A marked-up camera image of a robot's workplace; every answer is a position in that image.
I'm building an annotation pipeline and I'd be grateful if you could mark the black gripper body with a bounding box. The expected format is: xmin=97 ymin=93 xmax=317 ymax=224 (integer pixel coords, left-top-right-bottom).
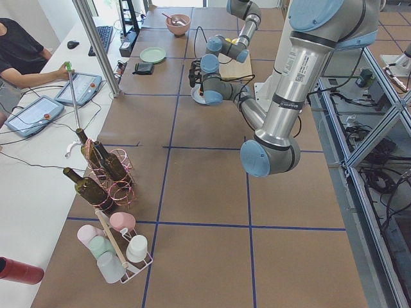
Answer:
xmin=188 ymin=59 xmax=202 ymax=87

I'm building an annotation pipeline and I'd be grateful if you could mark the light blue plate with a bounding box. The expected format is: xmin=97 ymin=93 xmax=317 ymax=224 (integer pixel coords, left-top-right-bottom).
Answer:
xmin=191 ymin=84 xmax=211 ymax=106

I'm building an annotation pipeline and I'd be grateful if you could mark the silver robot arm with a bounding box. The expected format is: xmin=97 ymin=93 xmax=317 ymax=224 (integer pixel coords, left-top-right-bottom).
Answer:
xmin=201 ymin=1 xmax=262 ymax=64
xmin=200 ymin=1 xmax=380 ymax=177

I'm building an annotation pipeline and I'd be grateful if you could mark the light green plate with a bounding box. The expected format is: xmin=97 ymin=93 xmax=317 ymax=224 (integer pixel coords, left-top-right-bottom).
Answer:
xmin=139 ymin=47 xmax=166 ymax=64

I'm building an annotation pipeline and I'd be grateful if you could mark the wooden cutting board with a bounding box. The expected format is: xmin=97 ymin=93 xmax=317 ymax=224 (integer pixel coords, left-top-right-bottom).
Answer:
xmin=218 ymin=51 xmax=252 ymax=80

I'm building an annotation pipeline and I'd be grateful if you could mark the pink bowl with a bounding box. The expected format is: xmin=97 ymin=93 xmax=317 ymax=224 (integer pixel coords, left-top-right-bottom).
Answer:
xmin=166 ymin=14 xmax=191 ymax=36

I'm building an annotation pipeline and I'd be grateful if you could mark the dark grey folded cloth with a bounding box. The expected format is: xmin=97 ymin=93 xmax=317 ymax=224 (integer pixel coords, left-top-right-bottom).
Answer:
xmin=132 ymin=62 xmax=154 ymax=75

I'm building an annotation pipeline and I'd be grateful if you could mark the metal scoop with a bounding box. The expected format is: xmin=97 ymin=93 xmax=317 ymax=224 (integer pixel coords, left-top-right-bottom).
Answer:
xmin=161 ymin=12 xmax=187 ymax=26

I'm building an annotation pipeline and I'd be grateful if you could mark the black keyboard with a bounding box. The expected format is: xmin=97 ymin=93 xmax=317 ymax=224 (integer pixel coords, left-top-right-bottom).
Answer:
xmin=96 ymin=26 xmax=113 ymax=53

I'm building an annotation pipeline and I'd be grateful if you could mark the teach pendant tablet far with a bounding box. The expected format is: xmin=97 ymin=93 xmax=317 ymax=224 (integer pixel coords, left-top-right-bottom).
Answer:
xmin=55 ymin=73 xmax=102 ymax=107

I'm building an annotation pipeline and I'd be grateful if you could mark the teach pendant tablet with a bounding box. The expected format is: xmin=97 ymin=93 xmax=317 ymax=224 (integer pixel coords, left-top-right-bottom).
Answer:
xmin=5 ymin=96 xmax=64 ymax=137
xmin=55 ymin=73 xmax=102 ymax=107

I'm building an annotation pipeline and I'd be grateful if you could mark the dark wine bottle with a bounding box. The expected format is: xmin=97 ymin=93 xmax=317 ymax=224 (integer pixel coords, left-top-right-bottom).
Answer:
xmin=93 ymin=141 xmax=132 ymax=187
xmin=63 ymin=167 xmax=112 ymax=210
xmin=75 ymin=128 xmax=98 ymax=169

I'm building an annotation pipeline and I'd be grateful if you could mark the black computer mouse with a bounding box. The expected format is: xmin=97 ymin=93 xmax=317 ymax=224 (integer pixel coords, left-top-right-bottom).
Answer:
xmin=67 ymin=40 xmax=80 ymax=50

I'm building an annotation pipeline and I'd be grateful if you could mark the teach pendant tablet near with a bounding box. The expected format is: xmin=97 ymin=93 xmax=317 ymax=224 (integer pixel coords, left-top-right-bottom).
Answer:
xmin=5 ymin=96 xmax=64 ymax=137

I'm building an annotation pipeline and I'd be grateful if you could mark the person in black shirt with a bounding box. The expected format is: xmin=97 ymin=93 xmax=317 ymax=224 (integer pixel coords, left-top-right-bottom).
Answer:
xmin=0 ymin=17 xmax=75 ymax=129

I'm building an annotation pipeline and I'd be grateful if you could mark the white cup rack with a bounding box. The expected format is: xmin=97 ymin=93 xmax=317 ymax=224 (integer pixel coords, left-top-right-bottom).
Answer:
xmin=95 ymin=210 xmax=153 ymax=284

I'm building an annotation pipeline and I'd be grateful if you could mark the white cup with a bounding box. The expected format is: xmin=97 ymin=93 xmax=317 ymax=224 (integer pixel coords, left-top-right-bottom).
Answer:
xmin=126 ymin=235 xmax=148 ymax=263

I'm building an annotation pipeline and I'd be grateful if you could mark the pale pink cup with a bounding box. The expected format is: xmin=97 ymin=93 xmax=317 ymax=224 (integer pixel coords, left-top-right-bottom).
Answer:
xmin=77 ymin=225 xmax=105 ymax=248

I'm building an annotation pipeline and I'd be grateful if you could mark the light green cup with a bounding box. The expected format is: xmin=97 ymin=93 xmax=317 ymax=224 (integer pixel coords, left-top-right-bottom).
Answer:
xmin=87 ymin=235 xmax=115 ymax=259

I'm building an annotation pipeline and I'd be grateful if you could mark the pale blue cup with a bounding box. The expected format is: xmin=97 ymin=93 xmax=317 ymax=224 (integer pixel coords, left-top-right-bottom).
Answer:
xmin=97 ymin=252 xmax=126 ymax=284

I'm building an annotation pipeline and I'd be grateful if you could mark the red bottle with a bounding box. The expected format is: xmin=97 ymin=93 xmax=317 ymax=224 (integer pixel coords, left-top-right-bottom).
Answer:
xmin=1 ymin=257 xmax=44 ymax=285

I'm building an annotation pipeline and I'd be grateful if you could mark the aluminium frame post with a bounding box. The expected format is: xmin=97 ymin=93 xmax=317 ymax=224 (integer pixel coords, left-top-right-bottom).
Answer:
xmin=72 ymin=0 xmax=120 ymax=98

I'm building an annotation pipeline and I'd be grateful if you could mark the copper wire bottle rack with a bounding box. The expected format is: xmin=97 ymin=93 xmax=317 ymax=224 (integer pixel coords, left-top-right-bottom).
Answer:
xmin=87 ymin=139 xmax=136 ymax=209

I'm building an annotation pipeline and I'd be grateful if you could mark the green handled grabber stick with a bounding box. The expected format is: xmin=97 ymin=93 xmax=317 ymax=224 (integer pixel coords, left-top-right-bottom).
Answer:
xmin=64 ymin=61 xmax=85 ymax=158

